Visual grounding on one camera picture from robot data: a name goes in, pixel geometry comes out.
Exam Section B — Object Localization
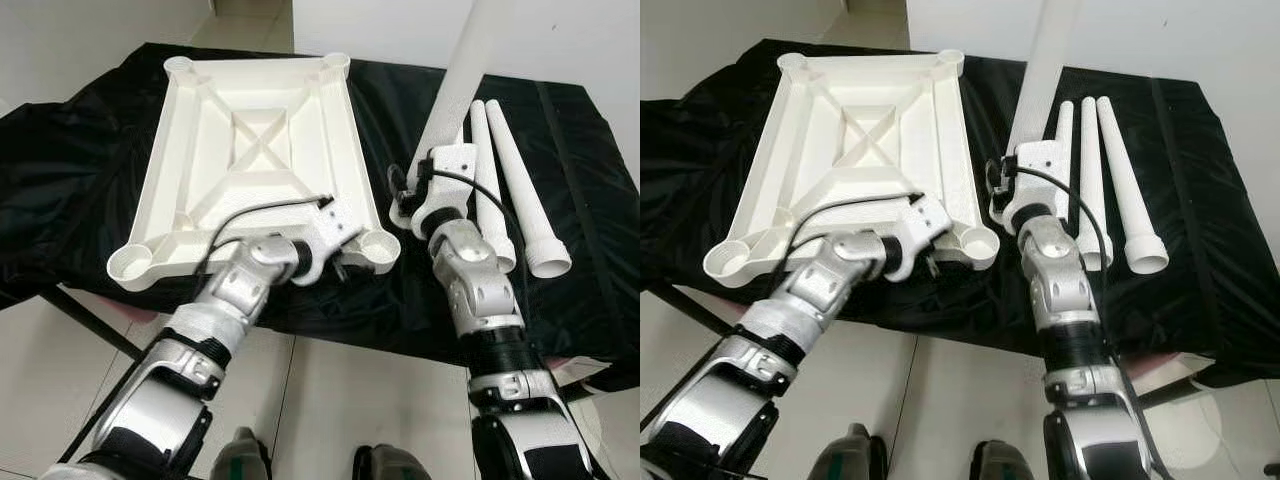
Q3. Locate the white plastic children table top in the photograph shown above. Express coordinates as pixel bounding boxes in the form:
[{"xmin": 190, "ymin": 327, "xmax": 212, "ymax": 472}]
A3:
[
  {"xmin": 107, "ymin": 52, "xmax": 403, "ymax": 293},
  {"xmin": 702, "ymin": 48, "xmax": 1002, "ymax": 290}
]

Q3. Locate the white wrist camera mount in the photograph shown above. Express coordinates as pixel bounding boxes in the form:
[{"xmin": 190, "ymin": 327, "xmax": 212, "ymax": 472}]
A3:
[
  {"xmin": 1000, "ymin": 138, "xmax": 1071, "ymax": 233},
  {"xmin": 290, "ymin": 198, "xmax": 366, "ymax": 286},
  {"xmin": 410, "ymin": 143, "xmax": 481, "ymax": 241},
  {"xmin": 880, "ymin": 193, "xmax": 953, "ymax": 281}
]

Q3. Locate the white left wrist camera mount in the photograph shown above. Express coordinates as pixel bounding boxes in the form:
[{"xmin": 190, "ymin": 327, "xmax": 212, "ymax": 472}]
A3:
[
  {"xmin": 290, "ymin": 198, "xmax": 366, "ymax": 286},
  {"xmin": 880, "ymin": 193, "xmax": 953, "ymax": 281}
]

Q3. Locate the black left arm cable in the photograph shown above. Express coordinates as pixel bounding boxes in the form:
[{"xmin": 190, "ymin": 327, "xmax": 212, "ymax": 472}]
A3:
[
  {"xmin": 190, "ymin": 193, "xmax": 336, "ymax": 301},
  {"xmin": 780, "ymin": 190, "xmax": 926, "ymax": 291}
]

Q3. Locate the black table cloth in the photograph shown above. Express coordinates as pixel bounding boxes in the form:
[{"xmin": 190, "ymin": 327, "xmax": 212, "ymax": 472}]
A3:
[
  {"xmin": 0, "ymin": 42, "xmax": 640, "ymax": 393},
  {"xmin": 640, "ymin": 38, "xmax": 1280, "ymax": 386}
]

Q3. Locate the grey robot right foot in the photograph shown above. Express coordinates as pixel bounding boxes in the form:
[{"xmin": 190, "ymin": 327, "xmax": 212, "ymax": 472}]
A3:
[
  {"xmin": 350, "ymin": 443, "xmax": 431, "ymax": 480},
  {"xmin": 970, "ymin": 438, "xmax": 1031, "ymax": 480}
]

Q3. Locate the grey robot left foot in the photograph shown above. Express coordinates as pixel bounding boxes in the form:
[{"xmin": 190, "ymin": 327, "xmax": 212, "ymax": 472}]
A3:
[
  {"xmin": 810, "ymin": 422, "xmax": 886, "ymax": 480},
  {"xmin": 215, "ymin": 427, "xmax": 271, "ymax": 480}
]

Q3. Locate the grey robot foot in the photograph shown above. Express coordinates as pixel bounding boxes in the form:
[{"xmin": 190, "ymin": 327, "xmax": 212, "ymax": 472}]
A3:
[
  {"xmin": 810, "ymin": 422, "xmax": 886, "ymax": 480},
  {"xmin": 215, "ymin": 427, "xmax": 271, "ymax": 480},
  {"xmin": 350, "ymin": 443, "xmax": 431, "ymax": 480},
  {"xmin": 970, "ymin": 438, "xmax": 1031, "ymax": 480}
]

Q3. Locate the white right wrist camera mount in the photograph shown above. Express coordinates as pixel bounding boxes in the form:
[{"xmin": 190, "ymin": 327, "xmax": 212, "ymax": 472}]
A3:
[
  {"xmin": 410, "ymin": 143, "xmax": 481, "ymax": 241},
  {"xmin": 1000, "ymin": 138, "xmax": 1071, "ymax": 233}
]

